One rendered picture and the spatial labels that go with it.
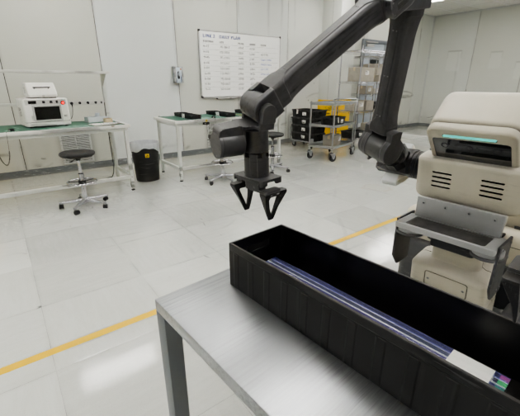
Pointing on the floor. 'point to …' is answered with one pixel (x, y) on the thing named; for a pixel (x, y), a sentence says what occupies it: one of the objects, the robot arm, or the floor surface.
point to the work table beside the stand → (260, 357)
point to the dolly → (300, 123)
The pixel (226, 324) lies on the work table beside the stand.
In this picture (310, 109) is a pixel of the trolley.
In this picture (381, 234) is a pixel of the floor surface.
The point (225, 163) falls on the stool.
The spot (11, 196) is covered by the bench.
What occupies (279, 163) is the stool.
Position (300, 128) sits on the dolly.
